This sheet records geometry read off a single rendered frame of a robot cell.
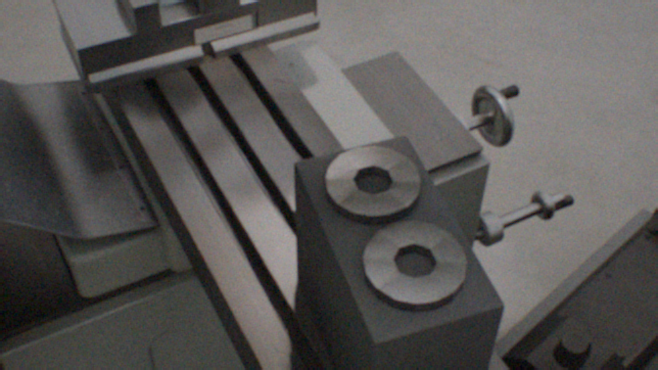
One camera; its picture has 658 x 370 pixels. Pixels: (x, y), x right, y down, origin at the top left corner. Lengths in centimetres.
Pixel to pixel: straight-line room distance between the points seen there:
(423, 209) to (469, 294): 10
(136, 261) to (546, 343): 59
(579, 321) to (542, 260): 83
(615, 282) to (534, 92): 126
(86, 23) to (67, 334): 42
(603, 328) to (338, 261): 70
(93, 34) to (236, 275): 41
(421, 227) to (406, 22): 208
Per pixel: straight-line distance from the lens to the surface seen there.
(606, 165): 250
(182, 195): 111
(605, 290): 147
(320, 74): 142
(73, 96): 137
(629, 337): 143
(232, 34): 129
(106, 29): 125
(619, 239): 180
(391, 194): 83
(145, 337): 137
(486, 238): 162
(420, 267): 80
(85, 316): 130
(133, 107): 123
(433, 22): 287
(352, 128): 133
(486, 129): 168
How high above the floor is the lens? 173
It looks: 48 degrees down
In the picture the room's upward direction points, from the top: 1 degrees clockwise
